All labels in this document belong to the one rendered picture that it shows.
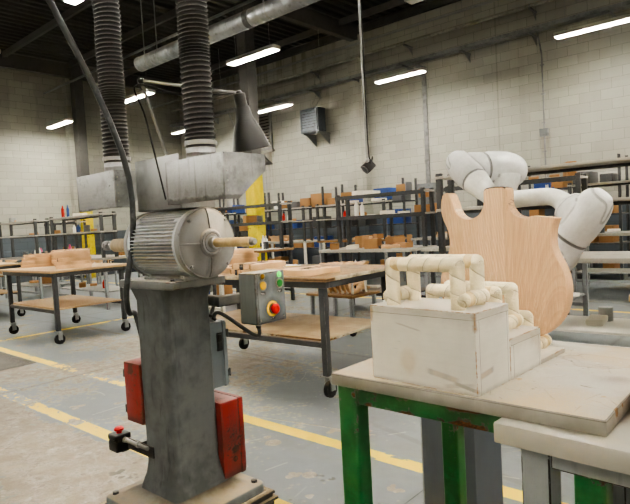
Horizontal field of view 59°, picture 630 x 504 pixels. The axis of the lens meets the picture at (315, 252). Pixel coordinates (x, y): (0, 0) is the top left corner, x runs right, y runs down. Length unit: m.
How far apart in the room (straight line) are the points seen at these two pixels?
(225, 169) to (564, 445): 1.15
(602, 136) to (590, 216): 10.92
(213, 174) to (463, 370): 0.95
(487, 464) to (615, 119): 10.77
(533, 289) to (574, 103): 11.49
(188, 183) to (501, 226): 0.96
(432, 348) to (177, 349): 1.16
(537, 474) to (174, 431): 1.38
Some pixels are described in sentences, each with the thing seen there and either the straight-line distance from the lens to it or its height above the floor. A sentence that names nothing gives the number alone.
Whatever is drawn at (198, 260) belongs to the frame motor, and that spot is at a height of 1.19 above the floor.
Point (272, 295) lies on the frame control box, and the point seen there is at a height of 1.03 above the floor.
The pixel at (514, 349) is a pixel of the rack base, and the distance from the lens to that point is 1.34.
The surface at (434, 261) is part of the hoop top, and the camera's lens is 1.22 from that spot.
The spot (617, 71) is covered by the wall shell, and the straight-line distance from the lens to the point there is 12.81.
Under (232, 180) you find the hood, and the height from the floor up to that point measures 1.44.
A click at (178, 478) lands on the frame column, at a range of 2.28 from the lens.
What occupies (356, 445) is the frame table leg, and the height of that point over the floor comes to 0.76.
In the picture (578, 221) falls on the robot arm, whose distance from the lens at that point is 1.79.
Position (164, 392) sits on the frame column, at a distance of 2.20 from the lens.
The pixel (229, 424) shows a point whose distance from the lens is 2.34.
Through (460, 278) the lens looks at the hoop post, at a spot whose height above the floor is 1.17.
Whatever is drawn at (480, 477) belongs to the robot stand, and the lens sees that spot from 2.35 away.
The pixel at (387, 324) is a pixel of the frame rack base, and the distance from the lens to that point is 1.30.
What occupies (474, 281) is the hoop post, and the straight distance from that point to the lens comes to 1.27.
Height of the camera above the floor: 1.30
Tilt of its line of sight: 3 degrees down
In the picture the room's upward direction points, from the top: 3 degrees counter-clockwise
